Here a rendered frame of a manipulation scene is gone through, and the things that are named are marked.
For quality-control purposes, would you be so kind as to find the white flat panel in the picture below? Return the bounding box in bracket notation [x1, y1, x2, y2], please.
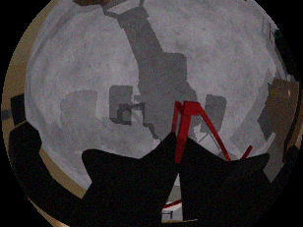
[263, 138, 284, 183]

